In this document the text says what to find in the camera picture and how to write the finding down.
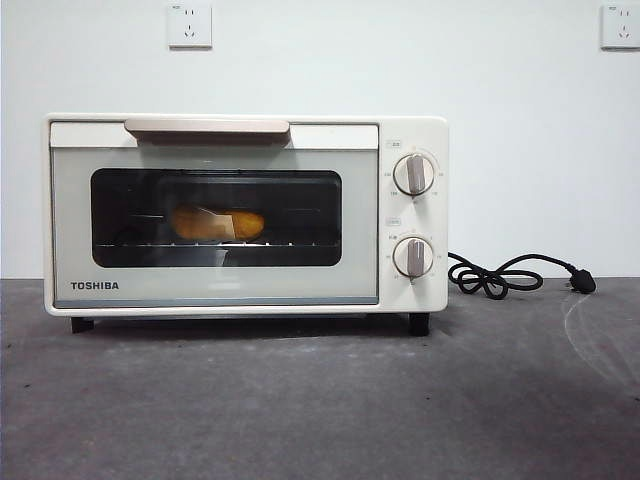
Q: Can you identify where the yellow corn cob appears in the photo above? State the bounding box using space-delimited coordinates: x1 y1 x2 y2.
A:
171 203 265 241

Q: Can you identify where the glass oven door with handle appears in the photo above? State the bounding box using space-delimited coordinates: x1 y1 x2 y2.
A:
48 118 381 307

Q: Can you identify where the cream oven timer knob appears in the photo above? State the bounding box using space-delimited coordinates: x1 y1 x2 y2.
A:
392 236 435 280

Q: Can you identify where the cream oven temperature knob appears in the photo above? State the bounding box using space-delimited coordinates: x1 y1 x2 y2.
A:
392 153 437 197

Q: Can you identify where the cream Toshiba toaster oven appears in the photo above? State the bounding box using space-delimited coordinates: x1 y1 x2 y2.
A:
42 112 450 336

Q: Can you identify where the metal wire oven rack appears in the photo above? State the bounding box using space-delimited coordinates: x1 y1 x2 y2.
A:
94 241 341 250

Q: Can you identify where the white wall socket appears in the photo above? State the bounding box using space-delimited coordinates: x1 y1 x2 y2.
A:
599 3 640 50
167 3 213 50

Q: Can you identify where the black oven power cable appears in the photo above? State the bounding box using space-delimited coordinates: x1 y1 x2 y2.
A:
446 250 599 300

